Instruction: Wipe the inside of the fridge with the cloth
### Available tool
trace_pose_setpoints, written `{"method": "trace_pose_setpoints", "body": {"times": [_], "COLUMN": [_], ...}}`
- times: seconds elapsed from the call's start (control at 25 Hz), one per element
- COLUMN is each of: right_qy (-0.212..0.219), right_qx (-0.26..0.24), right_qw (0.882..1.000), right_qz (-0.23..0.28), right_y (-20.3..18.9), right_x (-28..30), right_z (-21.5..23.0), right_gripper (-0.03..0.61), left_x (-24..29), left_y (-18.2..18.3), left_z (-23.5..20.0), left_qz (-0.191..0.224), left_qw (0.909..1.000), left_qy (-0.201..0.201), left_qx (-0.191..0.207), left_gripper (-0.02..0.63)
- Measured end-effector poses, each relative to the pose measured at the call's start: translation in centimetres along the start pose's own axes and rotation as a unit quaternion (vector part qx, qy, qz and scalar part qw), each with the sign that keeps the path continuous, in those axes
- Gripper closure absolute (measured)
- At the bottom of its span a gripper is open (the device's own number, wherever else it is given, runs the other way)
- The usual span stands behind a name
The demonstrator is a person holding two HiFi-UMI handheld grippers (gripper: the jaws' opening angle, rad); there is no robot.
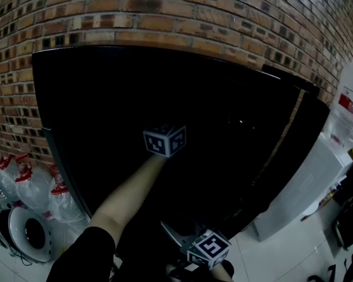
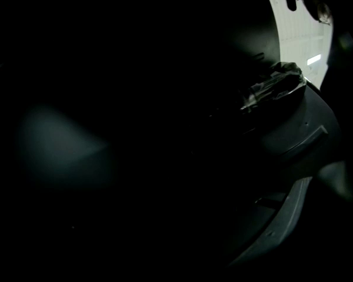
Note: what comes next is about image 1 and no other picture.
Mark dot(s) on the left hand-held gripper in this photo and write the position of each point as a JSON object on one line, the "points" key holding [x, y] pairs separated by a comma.
{"points": [[164, 141]]}

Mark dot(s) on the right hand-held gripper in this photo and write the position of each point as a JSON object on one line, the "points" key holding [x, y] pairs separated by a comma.
{"points": [[209, 248]]}

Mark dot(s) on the black refrigerator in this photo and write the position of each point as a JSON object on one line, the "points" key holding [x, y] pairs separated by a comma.
{"points": [[194, 98]]}

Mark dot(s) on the person's right forearm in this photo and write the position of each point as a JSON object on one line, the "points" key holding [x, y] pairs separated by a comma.
{"points": [[222, 273]]}

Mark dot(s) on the person's left forearm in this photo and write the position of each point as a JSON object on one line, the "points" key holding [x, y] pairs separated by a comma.
{"points": [[126, 195]]}

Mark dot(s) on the person's black clothing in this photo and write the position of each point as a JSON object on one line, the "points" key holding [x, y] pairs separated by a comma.
{"points": [[82, 257]]}

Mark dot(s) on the black chair base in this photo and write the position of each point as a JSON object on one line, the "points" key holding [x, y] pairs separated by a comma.
{"points": [[332, 275]]}

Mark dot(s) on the white round fan heaters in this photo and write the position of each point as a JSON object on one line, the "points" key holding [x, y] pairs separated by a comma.
{"points": [[17, 231]]}

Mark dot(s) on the large clear dispenser bottle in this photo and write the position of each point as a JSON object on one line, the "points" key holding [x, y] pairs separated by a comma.
{"points": [[347, 116]]}

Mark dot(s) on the black case metal frame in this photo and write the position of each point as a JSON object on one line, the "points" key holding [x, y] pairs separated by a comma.
{"points": [[351, 210]]}

